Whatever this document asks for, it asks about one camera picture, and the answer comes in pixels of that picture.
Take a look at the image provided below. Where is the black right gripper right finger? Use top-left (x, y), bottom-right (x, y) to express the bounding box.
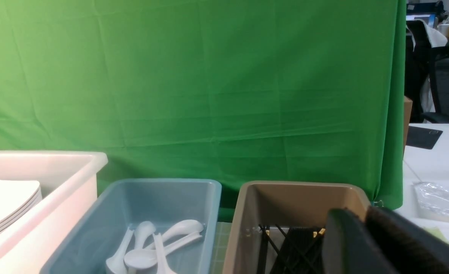
top-left (365, 207), bottom-right (449, 274)

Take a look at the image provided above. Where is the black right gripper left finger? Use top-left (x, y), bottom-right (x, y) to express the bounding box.
top-left (321, 209), bottom-right (398, 274)

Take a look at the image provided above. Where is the black chopsticks bundle in bin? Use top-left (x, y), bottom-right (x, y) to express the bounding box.
top-left (256, 224), bottom-right (326, 274)

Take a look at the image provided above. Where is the clear plastic bag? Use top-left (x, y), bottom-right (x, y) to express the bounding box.
top-left (413, 182), bottom-right (449, 222)

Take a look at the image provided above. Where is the brown plastic bin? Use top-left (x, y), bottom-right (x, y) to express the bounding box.
top-left (222, 181), bottom-right (371, 274)

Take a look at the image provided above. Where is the black mouse pad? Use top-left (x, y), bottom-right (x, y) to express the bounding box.
top-left (406, 126), bottom-right (443, 150)

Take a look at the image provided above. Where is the white spoon diagonal right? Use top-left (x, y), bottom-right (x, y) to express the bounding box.
top-left (162, 220), bottom-right (204, 243)

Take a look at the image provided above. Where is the green backdrop cloth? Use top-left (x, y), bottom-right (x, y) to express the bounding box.
top-left (0, 0), bottom-right (406, 221)

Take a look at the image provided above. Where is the white spoon centre upright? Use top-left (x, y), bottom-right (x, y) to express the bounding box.
top-left (124, 232), bottom-right (202, 269)

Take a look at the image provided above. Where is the white spoon bowl up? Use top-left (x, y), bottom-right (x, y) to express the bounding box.
top-left (127, 221), bottom-right (156, 274)

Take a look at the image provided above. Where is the teal plastic bin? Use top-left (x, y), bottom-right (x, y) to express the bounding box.
top-left (40, 178), bottom-right (222, 274)

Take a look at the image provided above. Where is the white spoon leftmost in bin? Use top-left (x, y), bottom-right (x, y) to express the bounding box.
top-left (105, 228), bottom-right (134, 274)

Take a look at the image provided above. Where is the large white plastic tub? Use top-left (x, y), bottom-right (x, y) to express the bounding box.
top-left (0, 151), bottom-right (108, 274)

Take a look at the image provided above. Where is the stack of white square plates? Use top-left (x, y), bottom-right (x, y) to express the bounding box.
top-left (0, 179), bottom-right (43, 234)

